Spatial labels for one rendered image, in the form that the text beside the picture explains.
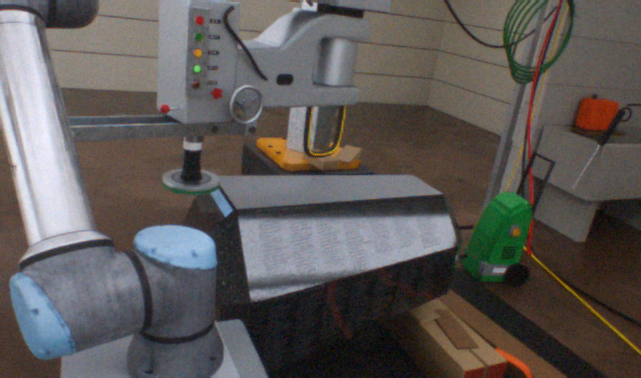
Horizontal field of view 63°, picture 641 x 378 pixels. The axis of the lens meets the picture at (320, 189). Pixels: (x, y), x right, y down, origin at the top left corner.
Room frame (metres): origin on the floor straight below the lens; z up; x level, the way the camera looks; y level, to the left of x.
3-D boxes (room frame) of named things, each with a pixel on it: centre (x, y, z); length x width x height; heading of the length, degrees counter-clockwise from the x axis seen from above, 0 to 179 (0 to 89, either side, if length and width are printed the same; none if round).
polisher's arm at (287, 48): (2.14, 0.21, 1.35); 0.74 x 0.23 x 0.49; 134
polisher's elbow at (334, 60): (2.34, 0.03, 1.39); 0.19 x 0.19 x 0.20
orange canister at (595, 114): (4.65, -2.34, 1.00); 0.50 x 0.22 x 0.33; 117
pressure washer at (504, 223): (3.25, -1.24, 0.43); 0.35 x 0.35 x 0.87; 15
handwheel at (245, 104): (1.88, 0.33, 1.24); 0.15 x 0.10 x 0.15; 134
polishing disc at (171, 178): (1.88, 0.50, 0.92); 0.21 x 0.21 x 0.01
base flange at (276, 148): (2.98, 0.11, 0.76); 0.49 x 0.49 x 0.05; 30
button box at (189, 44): (1.75, 0.47, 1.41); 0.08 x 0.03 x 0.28; 134
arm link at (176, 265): (0.87, 0.26, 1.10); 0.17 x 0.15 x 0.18; 133
